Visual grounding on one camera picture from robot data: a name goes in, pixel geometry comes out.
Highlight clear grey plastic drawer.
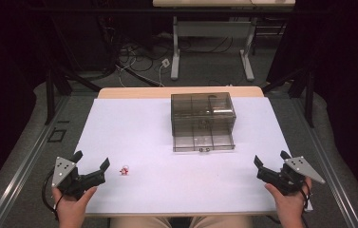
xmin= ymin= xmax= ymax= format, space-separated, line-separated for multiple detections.
xmin=172 ymin=130 xmax=236 ymax=153

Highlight metal floor rail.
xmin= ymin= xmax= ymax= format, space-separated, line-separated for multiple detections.
xmin=0 ymin=94 xmax=70 ymax=228
xmin=290 ymin=96 xmax=358 ymax=228

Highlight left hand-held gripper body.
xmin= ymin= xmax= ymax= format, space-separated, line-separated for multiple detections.
xmin=51 ymin=156 xmax=106 ymax=201

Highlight person's right hand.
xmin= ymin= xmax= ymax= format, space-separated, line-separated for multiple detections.
xmin=264 ymin=177 xmax=313 ymax=221

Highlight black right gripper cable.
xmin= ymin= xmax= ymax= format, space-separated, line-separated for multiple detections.
xmin=299 ymin=179 xmax=313 ymax=211

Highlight tangle of floor cables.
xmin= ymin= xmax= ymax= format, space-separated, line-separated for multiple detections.
xmin=102 ymin=18 xmax=235 ymax=89

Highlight white table mat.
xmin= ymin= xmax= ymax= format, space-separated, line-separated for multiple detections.
xmin=74 ymin=97 xmax=314 ymax=217

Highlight dark curtain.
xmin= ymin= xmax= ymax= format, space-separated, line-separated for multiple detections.
xmin=266 ymin=0 xmax=358 ymax=207
xmin=0 ymin=0 xmax=54 ymax=203

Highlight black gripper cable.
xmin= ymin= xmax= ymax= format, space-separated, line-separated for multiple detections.
xmin=299 ymin=179 xmax=313 ymax=211
xmin=41 ymin=170 xmax=65 ymax=221

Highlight black metal stand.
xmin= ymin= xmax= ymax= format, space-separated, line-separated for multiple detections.
xmin=45 ymin=67 xmax=103 ymax=126
xmin=261 ymin=66 xmax=315 ymax=128

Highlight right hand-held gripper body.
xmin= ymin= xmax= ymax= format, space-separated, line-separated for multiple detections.
xmin=256 ymin=156 xmax=327 ymax=197

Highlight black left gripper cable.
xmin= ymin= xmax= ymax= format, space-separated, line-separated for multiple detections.
xmin=41 ymin=170 xmax=65 ymax=221

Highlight person's left hand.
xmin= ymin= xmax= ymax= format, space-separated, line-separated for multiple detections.
xmin=51 ymin=185 xmax=99 ymax=223

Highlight white desk with metal legs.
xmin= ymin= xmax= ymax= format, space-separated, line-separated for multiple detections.
xmin=152 ymin=0 xmax=296 ymax=82

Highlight clear grey plastic drawer cabinet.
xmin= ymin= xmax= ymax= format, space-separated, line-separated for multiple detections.
xmin=170 ymin=91 xmax=237 ymax=138

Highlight person's legs in beige trousers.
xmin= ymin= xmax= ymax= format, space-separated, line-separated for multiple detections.
xmin=109 ymin=215 xmax=254 ymax=228

